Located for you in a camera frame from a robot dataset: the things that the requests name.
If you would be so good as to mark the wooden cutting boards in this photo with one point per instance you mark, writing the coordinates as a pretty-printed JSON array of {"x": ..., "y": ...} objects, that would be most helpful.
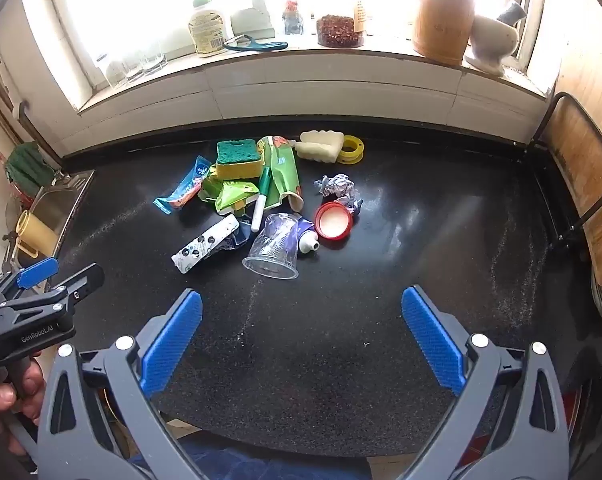
[{"x": 581, "y": 160}]

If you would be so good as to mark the white carton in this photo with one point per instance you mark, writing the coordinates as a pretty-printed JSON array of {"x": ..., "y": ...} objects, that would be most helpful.
[{"x": 251, "y": 22}]

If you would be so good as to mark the clear drinking glass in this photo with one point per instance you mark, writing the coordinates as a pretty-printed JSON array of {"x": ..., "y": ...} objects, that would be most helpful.
[
  {"x": 133, "y": 67},
  {"x": 155, "y": 60},
  {"x": 112, "y": 72}
]

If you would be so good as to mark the white stone pestle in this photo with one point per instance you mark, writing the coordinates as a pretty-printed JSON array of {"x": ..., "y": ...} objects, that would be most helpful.
[{"x": 511, "y": 12}]

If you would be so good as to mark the green snack packet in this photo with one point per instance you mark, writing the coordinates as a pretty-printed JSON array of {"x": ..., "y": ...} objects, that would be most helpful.
[{"x": 231, "y": 195}]

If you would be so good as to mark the green and white marker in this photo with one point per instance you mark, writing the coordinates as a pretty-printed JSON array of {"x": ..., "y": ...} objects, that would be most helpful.
[{"x": 261, "y": 200}]

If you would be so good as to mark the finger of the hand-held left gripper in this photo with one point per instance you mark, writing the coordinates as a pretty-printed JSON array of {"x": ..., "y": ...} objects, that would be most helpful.
[
  {"x": 81, "y": 282},
  {"x": 38, "y": 270}
]

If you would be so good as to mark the long green wrapper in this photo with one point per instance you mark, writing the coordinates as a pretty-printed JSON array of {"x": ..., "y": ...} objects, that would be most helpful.
[{"x": 283, "y": 170}]

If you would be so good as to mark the small amber bottle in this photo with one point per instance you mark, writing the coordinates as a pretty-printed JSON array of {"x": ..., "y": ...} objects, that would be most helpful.
[{"x": 361, "y": 15}]

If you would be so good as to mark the small figurine jar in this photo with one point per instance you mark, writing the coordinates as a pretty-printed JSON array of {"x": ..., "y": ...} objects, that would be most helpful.
[{"x": 292, "y": 17}]

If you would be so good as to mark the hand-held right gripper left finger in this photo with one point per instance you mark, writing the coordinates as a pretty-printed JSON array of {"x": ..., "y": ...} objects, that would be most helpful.
[{"x": 173, "y": 340}]

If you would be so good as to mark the blue vegetable peeler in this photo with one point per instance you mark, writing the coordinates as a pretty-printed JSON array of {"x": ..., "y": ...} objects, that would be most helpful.
[{"x": 261, "y": 45}]

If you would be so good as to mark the white stone mortar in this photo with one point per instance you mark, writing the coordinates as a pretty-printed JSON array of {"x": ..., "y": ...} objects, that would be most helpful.
[{"x": 491, "y": 42}]

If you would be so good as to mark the green and yellow sponge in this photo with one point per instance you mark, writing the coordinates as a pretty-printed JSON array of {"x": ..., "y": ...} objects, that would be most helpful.
[{"x": 238, "y": 157}]

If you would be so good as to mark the white sponge brush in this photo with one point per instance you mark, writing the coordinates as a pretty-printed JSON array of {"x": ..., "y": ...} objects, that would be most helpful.
[{"x": 321, "y": 146}]

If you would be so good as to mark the dark blue wrapper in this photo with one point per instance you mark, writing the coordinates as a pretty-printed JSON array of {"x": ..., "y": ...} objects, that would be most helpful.
[{"x": 241, "y": 237}]

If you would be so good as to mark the yellow tape roll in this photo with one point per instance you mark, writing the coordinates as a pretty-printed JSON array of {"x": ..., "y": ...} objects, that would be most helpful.
[{"x": 353, "y": 157}]

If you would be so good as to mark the clear plastic cup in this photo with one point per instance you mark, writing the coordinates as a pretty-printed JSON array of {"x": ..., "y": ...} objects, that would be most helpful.
[{"x": 273, "y": 247}]

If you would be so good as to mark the steel sink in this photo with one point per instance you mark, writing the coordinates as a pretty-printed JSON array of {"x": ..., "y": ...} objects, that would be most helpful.
[{"x": 56, "y": 205}]

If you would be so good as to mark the wooden utensil holder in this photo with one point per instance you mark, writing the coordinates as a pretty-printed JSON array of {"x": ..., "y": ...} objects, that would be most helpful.
[{"x": 441, "y": 20}]

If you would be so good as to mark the red jar lid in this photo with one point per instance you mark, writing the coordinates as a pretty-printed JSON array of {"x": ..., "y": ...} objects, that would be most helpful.
[{"x": 333, "y": 220}]

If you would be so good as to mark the dish soap bottle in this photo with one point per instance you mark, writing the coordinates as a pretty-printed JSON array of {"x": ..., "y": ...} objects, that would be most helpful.
[{"x": 208, "y": 27}]

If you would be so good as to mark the person's left hand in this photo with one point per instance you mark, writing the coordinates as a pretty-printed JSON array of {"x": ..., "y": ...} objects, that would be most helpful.
[{"x": 31, "y": 385}]

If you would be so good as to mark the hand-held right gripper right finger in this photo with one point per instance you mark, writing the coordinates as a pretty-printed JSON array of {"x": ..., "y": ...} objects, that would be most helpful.
[{"x": 431, "y": 335}]

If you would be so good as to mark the white black-dotted wrapper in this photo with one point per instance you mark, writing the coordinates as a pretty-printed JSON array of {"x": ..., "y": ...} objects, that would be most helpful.
[{"x": 206, "y": 242}]

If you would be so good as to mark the squeezed toothpaste tube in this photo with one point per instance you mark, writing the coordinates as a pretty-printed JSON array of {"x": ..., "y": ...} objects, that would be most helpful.
[{"x": 307, "y": 237}]

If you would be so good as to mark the blue snack wrapper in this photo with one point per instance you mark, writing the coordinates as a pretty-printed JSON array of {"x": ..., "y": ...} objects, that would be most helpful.
[{"x": 186, "y": 187}]

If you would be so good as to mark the yellow plastic cup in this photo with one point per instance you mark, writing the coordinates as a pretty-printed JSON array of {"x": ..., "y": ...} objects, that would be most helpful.
[{"x": 36, "y": 232}]

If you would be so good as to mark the green cloth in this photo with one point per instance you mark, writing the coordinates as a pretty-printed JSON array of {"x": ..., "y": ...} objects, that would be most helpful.
[{"x": 23, "y": 165}]

